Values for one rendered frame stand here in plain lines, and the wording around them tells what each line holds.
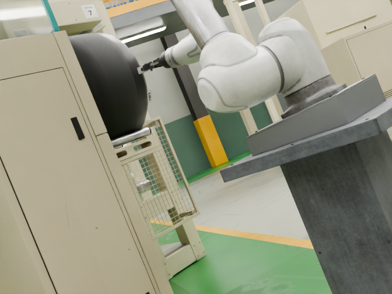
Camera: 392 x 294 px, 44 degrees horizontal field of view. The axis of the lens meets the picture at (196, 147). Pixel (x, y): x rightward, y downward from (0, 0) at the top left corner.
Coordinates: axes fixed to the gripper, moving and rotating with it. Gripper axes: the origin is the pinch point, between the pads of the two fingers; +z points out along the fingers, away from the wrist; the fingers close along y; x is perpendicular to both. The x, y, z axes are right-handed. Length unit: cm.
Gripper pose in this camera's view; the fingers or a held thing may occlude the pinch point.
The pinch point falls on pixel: (143, 69)
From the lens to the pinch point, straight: 229.0
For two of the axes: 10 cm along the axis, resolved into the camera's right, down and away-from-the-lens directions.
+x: 2.9, 9.5, 1.2
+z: -6.8, 1.2, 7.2
